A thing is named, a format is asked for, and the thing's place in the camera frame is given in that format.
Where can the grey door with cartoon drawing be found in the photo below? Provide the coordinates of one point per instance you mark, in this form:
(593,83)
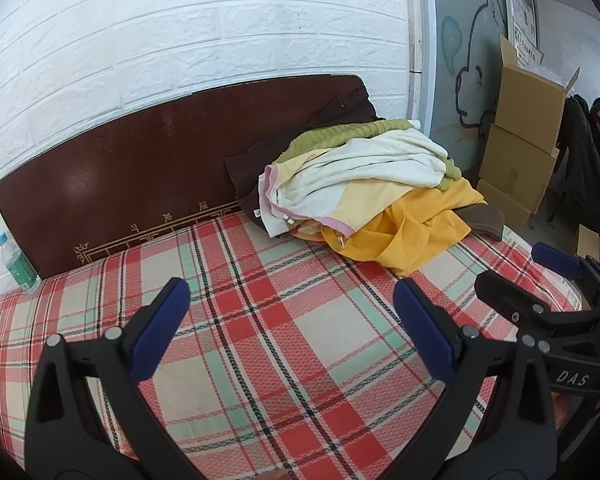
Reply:
(460,60)

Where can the brown cloth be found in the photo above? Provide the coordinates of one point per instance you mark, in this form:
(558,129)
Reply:
(485,220)

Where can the dark brown wooden headboard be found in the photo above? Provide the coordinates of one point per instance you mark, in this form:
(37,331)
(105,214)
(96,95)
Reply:
(130,170)

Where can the pile of folded clothes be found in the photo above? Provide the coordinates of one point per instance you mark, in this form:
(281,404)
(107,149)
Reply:
(340,110)

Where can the green knitted sweater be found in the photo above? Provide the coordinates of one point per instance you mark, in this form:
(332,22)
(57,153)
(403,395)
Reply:
(330,135)

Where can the dark jacket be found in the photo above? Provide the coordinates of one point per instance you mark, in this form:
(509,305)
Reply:
(585,170)

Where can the clear water bottle green label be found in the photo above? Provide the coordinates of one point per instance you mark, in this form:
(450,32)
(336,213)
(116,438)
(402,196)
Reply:
(17,265)

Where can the closed cardboard box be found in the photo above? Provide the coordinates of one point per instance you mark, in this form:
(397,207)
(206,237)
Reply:
(515,165)
(505,207)

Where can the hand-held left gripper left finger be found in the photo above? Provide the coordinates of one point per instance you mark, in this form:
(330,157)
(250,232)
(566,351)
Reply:
(160,330)

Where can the orange yellow garment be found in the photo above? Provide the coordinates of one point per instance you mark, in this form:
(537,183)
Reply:
(420,230)

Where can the white and pale yellow shirt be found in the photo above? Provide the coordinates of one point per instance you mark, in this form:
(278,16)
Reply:
(360,170)

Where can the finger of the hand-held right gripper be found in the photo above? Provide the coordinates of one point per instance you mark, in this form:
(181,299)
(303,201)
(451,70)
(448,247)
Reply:
(555,256)
(505,296)

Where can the open cardboard box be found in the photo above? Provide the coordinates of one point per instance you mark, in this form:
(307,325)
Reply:
(525,105)

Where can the wall poster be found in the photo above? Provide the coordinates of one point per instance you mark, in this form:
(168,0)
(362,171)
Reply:
(522,0)

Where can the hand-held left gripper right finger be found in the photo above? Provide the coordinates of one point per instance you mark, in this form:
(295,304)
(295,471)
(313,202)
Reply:
(425,330)

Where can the red plaid bed sheet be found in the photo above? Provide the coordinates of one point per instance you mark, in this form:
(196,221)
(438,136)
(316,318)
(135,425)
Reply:
(280,320)

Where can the small cardboard box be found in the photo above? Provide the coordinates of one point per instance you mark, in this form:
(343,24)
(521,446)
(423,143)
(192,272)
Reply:
(592,242)

